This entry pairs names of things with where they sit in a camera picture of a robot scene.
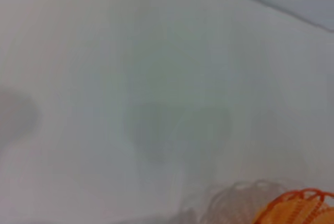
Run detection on orange woven plastic basket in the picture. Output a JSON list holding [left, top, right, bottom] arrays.
[[251, 187, 334, 224]]

